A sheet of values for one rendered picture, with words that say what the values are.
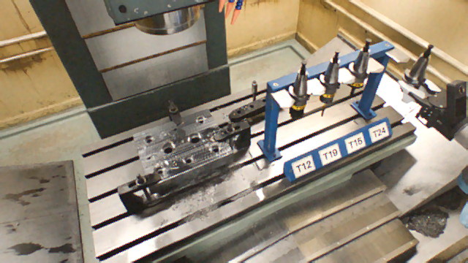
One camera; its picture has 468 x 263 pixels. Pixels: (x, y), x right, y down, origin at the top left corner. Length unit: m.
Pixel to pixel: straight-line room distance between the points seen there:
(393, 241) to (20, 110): 1.82
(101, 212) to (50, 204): 0.44
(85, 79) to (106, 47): 0.20
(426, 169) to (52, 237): 1.47
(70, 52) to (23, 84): 0.58
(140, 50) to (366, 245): 1.11
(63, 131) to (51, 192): 0.44
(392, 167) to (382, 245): 0.33
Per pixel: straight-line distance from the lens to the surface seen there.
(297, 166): 1.09
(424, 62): 1.04
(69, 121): 1.95
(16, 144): 1.99
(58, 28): 1.29
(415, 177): 1.45
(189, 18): 0.72
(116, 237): 1.09
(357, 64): 1.02
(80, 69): 1.39
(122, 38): 1.29
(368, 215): 1.32
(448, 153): 1.50
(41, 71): 1.82
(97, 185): 1.21
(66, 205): 1.54
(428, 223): 1.47
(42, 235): 1.47
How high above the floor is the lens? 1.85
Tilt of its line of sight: 44 degrees down
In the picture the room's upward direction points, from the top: 3 degrees counter-clockwise
